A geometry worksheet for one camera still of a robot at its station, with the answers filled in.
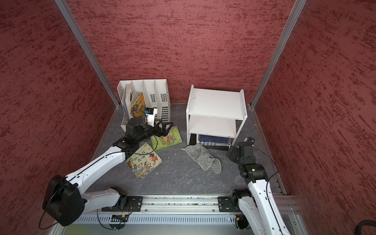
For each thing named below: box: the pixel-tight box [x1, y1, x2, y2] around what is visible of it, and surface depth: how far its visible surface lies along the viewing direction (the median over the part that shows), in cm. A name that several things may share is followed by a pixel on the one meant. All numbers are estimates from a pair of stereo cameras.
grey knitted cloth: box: [180, 143, 222, 175], surface depth 89 cm
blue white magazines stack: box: [124, 83, 131, 119], surface depth 96 cm
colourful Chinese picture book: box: [125, 141, 163, 180], surface depth 89 cm
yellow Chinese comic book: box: [129, 92, 146, 118], surface depth 95 cm
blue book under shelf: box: [198, 134, 231, 146], surface depth 93 cm
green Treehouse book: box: [150, 125, 183, 152], surface depth 97 cm
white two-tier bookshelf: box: [186, 84, 248, 146], surface depth 81 cm
